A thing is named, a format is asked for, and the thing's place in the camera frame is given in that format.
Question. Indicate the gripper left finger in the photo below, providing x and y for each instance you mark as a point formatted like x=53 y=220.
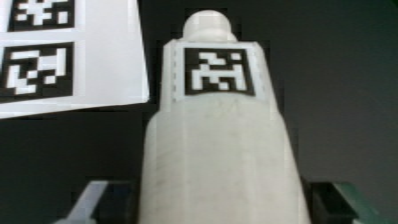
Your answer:
x=102 y=204

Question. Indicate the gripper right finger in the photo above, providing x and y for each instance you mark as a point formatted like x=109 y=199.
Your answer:
x=339 y=206

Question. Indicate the white cylindrical table leg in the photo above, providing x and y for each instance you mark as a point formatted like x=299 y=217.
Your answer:
x=220 y=171

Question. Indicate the white marker sheet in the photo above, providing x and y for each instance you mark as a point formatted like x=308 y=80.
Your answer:
x=72 y=56

